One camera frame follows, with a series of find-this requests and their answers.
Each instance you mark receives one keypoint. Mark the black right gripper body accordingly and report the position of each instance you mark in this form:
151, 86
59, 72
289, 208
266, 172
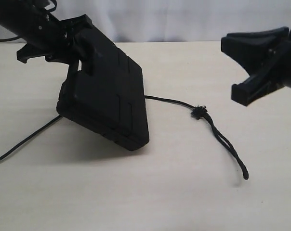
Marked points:
276, 69

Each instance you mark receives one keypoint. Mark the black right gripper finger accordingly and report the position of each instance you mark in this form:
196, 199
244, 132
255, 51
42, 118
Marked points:
258, 85
251, 49

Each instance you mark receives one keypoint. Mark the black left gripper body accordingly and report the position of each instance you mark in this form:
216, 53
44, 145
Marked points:
54, 39

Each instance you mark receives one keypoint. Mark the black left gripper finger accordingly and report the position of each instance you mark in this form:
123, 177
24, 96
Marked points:
86, 44

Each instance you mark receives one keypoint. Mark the black plastic tool case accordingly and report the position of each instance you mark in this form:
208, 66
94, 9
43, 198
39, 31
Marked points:
107, 95

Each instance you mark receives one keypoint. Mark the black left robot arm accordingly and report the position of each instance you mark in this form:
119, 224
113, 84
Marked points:
18, 15

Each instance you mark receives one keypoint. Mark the white backdrop curtain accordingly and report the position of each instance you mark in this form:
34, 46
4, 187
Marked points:
176, 20

